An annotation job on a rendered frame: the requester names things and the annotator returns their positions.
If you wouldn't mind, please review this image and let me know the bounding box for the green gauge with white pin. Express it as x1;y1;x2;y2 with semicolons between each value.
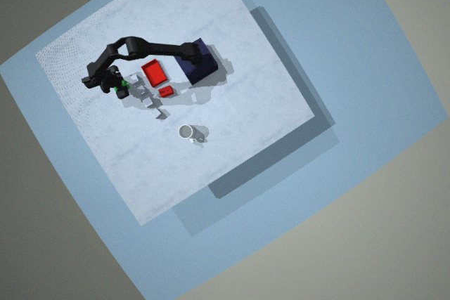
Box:
114;79;131;92

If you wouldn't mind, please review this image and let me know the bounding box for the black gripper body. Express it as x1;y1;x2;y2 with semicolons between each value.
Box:
107;65;129;99

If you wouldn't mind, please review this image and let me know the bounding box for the red tray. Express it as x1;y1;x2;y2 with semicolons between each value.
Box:
141;59;167;88

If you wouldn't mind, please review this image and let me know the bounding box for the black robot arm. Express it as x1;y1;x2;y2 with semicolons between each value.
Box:
82;36;204;93

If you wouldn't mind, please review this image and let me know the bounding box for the white mug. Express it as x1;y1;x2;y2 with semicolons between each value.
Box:
178;124;195;143

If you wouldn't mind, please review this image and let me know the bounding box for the red block with white cylindrical pin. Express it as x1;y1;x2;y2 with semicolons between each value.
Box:
155;86;174;98

